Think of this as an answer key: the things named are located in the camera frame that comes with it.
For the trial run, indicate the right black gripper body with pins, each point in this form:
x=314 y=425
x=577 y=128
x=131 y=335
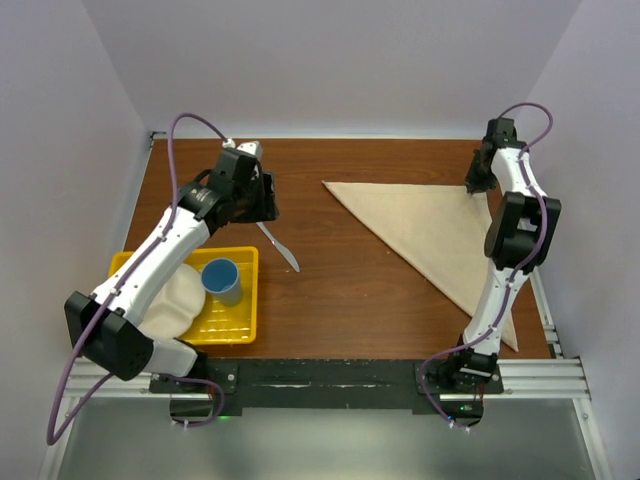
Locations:
x=479 y=177

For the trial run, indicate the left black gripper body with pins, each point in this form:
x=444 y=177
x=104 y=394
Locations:
x=250 y=206

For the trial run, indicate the silver table knife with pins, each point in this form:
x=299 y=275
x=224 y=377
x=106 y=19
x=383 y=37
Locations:
x=285 y=252

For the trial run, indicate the beige cloth napkin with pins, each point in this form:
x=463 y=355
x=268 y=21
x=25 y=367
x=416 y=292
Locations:
x=439 y=230

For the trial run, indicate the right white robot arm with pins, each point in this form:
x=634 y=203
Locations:
x=517 y=241

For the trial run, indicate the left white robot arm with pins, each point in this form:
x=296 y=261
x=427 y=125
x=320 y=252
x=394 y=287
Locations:
x=104 y=325

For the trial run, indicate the blue plastic cup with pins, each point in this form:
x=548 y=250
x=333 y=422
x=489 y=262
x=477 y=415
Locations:
x=221 y=278

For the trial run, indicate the white divided plate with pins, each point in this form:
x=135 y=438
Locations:
x=176 y=305

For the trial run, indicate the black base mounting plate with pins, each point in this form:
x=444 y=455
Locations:
x=377 y=384

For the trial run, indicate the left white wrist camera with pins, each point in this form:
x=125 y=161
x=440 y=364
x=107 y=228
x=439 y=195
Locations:
x=251 y=147

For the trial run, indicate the aluminium table frame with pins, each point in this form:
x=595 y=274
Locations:
x=354 y=298

